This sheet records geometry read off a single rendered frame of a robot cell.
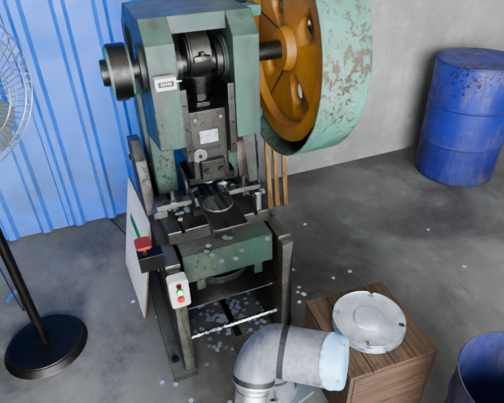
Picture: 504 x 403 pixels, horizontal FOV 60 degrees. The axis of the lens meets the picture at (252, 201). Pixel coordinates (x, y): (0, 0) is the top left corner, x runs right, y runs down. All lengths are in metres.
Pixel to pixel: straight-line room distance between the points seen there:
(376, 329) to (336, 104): 0.90
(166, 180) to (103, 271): 0.95
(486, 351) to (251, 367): 1.15
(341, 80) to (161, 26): 0.60
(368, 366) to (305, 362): 0.84
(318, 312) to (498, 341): 0.68
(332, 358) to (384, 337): 0.89
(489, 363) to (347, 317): 0.55
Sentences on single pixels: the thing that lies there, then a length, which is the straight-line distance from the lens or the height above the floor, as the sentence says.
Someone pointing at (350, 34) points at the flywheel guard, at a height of 1.46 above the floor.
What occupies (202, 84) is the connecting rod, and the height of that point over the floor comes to 1.26.
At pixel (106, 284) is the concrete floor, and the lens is 2.70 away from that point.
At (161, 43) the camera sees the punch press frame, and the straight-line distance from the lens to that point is 1.50.
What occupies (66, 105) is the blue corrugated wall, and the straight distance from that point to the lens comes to 2.84.
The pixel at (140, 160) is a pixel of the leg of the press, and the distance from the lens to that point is 2.06.
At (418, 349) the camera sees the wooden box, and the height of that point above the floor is 0.35.
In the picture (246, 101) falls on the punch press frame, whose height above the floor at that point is 1.19.
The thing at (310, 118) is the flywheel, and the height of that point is 1.15.
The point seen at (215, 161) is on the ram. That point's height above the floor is 0.97.
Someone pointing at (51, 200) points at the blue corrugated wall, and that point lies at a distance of 3.11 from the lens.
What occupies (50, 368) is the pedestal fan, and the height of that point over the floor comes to 0.03.
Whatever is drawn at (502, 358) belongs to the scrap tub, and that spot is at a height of 0.34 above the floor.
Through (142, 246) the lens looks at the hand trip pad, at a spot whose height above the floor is 0.76.
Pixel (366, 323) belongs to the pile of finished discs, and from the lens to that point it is 1.86.
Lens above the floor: 1.78
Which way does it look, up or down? 34 degrees down
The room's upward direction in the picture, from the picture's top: 2 degrees counter-clockwise
